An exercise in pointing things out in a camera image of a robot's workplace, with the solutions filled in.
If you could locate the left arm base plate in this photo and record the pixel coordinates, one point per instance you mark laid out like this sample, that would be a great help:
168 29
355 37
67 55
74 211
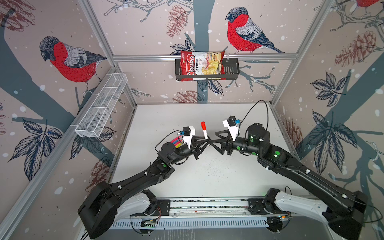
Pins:
160 208

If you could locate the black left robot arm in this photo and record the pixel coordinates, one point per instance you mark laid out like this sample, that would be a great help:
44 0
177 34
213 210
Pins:
100 208

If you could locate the red cassava chips bag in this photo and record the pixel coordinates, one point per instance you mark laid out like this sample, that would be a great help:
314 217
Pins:
201 63

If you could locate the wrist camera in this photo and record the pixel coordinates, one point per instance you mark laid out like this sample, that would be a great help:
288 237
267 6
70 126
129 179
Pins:
233 125
188 132

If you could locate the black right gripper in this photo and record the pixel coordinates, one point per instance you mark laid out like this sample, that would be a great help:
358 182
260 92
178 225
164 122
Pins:
229 143

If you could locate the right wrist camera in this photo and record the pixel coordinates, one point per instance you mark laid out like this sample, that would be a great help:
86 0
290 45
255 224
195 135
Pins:
233 125

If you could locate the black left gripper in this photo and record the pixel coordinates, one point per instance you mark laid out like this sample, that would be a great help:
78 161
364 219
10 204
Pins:
195 145

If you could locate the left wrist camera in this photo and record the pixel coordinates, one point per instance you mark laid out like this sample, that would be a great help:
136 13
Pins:
188 132

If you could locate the aluminium mounting rail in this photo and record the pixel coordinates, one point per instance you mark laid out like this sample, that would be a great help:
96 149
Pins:
207 207

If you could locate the white perforated cable duct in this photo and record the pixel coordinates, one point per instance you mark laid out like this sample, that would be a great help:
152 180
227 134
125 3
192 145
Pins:
190 223

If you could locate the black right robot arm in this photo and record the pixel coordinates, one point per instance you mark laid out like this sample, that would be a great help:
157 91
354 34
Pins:
342 210

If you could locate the upper pink highlighter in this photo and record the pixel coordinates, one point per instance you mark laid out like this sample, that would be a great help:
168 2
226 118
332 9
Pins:
177 139

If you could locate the red marker cap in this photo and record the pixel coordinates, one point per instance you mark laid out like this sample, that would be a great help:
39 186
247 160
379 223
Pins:
203 125

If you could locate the white wire mesh shelf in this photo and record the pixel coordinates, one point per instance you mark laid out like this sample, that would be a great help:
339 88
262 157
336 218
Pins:
98 113

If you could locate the black wall basket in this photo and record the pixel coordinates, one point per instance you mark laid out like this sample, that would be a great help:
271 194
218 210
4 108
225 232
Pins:
230 67

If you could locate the white red whiteboard marker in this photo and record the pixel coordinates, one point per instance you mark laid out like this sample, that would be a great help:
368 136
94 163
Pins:
206 135

